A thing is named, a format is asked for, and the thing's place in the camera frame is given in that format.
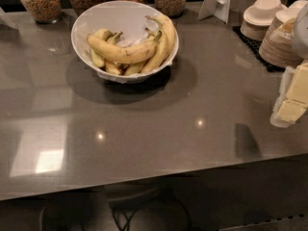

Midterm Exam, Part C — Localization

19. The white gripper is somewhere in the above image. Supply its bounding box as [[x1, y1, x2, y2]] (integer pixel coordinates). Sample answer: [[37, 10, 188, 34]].
[[269, 64, 308, 128]]

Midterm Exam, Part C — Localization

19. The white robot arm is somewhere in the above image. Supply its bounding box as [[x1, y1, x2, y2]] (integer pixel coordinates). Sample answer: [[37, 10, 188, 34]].
[[269, 5, 308, 128]]

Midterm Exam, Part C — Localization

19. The right curved yellow banana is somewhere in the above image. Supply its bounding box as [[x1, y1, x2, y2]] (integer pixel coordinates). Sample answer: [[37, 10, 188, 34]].
[[141, 14, 175, 73]]

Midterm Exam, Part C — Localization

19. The white paper bowl liner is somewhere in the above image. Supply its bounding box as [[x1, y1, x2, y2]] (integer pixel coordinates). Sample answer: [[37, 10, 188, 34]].
[[84, 32, 174, 85]]

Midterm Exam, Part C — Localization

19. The large white bowl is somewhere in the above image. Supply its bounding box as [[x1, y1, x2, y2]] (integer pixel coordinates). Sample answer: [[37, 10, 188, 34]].
[[71, 1, 179, 84]]

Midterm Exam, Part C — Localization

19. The left greenish banana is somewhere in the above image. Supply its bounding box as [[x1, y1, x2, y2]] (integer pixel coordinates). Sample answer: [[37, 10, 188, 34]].
[[90, 28, 114, 68]]

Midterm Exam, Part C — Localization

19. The stack of paper plates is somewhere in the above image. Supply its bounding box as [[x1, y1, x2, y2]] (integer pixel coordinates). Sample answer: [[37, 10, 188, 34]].
[[259, 0, 308, 68]]

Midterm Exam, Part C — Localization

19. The black rubber mat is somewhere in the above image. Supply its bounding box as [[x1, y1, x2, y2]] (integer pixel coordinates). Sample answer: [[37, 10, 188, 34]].
[[232, 26, 284, 72]]

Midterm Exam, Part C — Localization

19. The stack of small paper bowls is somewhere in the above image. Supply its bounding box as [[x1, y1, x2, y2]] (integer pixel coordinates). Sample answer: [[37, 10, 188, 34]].
[[240, 0, 287, 41]]

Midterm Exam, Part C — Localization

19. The white paper sign stand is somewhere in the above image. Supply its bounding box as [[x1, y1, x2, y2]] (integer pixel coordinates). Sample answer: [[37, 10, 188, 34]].
[[197, 0, 233, 23]]

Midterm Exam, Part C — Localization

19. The stool under table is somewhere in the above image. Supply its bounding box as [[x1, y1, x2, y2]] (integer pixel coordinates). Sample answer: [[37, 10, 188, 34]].
[[42, 180, 193, 231]]

